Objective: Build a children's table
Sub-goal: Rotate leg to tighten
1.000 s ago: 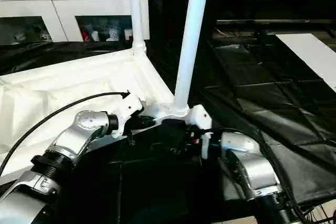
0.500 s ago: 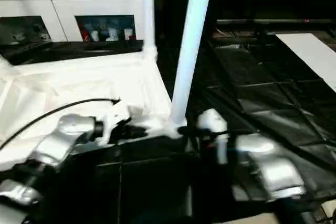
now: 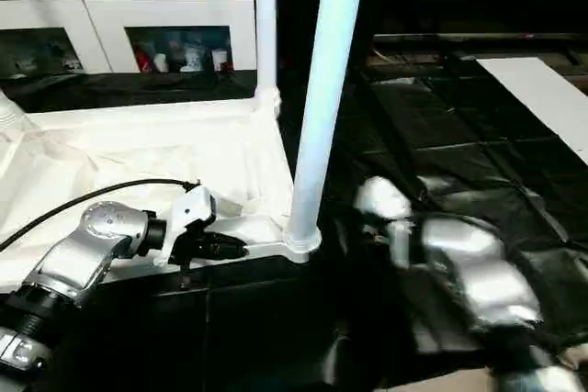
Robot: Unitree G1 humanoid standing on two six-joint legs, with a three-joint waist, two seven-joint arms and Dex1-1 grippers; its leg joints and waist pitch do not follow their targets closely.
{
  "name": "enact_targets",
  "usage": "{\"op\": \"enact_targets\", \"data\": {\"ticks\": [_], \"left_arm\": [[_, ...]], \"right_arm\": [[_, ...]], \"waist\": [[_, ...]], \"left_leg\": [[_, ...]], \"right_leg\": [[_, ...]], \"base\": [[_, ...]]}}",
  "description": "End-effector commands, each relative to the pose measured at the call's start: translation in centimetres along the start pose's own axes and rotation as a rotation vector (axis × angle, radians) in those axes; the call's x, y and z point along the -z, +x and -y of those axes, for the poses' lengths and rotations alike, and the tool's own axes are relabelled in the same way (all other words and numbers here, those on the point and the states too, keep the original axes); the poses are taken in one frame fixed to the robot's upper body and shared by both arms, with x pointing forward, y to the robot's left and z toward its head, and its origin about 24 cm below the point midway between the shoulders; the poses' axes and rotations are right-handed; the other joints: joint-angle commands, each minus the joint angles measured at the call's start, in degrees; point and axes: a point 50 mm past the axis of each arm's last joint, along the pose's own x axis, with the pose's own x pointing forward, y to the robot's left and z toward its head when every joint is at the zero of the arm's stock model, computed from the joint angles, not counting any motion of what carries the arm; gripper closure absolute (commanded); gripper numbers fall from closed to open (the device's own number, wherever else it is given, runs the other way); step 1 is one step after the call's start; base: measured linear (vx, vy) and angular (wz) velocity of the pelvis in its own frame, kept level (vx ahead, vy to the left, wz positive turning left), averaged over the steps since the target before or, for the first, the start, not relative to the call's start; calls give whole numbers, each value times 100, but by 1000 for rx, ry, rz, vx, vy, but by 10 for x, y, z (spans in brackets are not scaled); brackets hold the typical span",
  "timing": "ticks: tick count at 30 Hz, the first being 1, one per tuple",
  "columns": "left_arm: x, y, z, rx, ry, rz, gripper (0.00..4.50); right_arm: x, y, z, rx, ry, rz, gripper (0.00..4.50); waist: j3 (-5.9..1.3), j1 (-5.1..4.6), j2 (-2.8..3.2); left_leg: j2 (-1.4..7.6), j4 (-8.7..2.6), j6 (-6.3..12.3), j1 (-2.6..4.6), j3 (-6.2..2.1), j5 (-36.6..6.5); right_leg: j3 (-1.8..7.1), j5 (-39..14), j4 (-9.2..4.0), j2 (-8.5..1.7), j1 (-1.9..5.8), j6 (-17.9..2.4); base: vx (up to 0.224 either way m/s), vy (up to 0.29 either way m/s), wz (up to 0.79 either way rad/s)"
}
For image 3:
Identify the white plastic table top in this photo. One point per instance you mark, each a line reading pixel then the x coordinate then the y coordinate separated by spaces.
pixel 138 153

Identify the white plastic table leg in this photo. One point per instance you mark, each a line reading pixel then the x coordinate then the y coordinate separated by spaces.
pixel 7 115
pixel 322 80
pixel 265 25

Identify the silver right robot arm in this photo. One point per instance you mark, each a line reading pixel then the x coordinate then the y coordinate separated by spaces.
pixel 478 273

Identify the black work surface mat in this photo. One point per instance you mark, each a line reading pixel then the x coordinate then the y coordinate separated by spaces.
pixel 459 162

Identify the white flat side panel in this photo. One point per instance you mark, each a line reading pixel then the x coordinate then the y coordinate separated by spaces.
pixel 542 98

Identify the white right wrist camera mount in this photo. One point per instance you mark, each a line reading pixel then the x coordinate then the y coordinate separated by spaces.
pixel 381 204

